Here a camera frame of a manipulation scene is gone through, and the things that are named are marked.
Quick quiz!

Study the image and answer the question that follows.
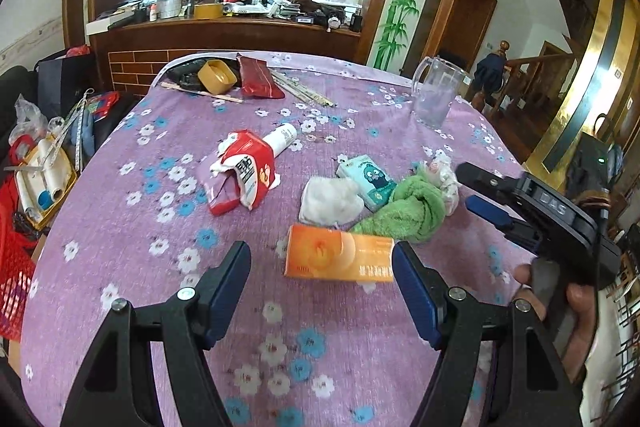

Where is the green towel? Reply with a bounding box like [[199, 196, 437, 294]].
[[350, 174, 446, 243]]

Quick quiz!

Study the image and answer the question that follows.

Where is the teal cartoon tissue pack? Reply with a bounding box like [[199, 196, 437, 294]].
[[336, 155, 397, 212]]

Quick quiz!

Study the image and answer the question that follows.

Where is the person's right hand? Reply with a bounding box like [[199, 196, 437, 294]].
[[513, 263, 599, 381]]

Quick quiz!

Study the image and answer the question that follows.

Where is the white floral crumpled tissue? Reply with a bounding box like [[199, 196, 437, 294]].
[[418, 154, 460, 217]]

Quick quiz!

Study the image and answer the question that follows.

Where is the purple floral tablecloth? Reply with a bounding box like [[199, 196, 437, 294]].
[[19, 50, 539, 427]]

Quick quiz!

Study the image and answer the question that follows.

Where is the red plastic basket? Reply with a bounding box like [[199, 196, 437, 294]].
[[0, 178, 37, 341]]

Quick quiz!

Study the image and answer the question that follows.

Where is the orange carton box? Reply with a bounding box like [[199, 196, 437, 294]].
[[283, 223, 394, 283]]

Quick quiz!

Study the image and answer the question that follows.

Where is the wrapped chopsticks bundle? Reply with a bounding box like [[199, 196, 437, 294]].
[[271, 69, 337, 107]]

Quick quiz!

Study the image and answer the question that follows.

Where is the white plastic bottle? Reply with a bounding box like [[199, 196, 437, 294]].
[[262, 122, 297, 157]]

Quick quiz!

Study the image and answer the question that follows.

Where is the yellow tray with rolls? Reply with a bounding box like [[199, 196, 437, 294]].
[[15, 136, 77, 232]]

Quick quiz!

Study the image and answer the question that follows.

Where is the red white snack bag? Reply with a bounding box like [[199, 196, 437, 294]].
[[196, 130, 288, 217]]

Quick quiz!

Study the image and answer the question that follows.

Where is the dark red packet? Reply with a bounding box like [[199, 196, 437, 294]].
[[236, 54, 285, 100]]

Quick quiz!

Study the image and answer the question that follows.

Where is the yellow tape roll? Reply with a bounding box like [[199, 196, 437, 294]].
[[198, 60, 238, 95]]

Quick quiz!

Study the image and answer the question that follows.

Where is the wooden chopstick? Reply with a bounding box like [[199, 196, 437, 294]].
[[160, 81, 243, 104]]

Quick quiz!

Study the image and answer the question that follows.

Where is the black bag on table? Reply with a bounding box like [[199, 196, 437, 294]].
[[165, 58, 241, 91]]

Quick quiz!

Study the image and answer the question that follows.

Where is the black leather sofa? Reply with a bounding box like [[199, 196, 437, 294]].
[[1, 50, 139, 168]]

